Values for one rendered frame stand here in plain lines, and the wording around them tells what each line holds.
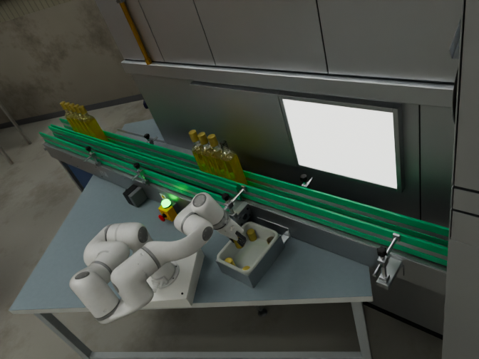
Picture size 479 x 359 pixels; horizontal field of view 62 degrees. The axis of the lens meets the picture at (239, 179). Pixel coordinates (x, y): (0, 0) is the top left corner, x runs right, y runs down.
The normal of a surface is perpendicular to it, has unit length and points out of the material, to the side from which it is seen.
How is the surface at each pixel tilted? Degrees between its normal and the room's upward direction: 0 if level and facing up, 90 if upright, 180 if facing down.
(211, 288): 0
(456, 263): 90
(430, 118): 90
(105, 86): 90
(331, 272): 0
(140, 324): 0
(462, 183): 90
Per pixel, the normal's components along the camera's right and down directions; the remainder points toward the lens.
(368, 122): -0.60, 0.63
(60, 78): -0.14, 0.66
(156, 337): -0.28, -0.74
